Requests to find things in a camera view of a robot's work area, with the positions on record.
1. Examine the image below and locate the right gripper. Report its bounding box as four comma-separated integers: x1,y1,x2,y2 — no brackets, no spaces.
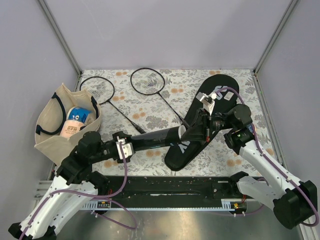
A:
180,108,235,142

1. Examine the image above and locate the black shuttlecock tube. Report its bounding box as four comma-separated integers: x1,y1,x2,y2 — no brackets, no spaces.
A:
127,125,186,152

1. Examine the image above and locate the badminton racket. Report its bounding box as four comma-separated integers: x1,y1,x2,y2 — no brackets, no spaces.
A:
130,67,189,127
79,76,146,134

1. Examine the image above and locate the black racket cover bag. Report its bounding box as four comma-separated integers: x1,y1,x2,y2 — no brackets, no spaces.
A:
164,74,239,171

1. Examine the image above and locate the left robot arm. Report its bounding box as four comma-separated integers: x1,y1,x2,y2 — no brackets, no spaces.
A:
8,131,134,240

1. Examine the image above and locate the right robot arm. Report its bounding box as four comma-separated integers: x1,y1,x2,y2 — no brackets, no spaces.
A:
181,104,320,229

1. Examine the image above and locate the floral table mat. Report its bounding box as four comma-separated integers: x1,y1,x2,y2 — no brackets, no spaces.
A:
79,69,275,177

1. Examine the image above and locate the pink labelled jar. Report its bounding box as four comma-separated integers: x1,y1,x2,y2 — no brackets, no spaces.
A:
60,120,83,138

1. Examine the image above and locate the blue white can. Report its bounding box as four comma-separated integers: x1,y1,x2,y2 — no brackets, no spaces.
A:
66,106,91,124

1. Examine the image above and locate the beige canvas tote bag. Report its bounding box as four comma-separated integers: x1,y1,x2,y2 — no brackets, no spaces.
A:
34,84,102,166

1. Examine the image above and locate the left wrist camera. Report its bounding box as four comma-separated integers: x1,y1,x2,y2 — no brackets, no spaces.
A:
116,139,135,162

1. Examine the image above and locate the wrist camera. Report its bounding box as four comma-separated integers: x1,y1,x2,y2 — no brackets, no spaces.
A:
116,139,135,162
196,92,217,116

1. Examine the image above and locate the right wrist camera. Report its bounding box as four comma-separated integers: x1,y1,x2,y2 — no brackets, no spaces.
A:
196,92,217,116

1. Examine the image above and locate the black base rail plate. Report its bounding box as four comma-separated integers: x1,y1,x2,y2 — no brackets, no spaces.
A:
74,174,258,208

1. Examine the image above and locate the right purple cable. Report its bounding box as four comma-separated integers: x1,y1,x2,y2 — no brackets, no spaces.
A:
212,86,316,227

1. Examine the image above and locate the right aluminium frame post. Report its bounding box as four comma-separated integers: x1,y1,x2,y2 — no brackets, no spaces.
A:
252,0,301,73

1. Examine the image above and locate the aluminium frame post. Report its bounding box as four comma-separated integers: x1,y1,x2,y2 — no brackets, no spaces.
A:
36,0,83,76
252,0,301,73

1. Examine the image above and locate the left aluminium frame post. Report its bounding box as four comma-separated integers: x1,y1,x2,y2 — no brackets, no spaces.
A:
36,0,83,76

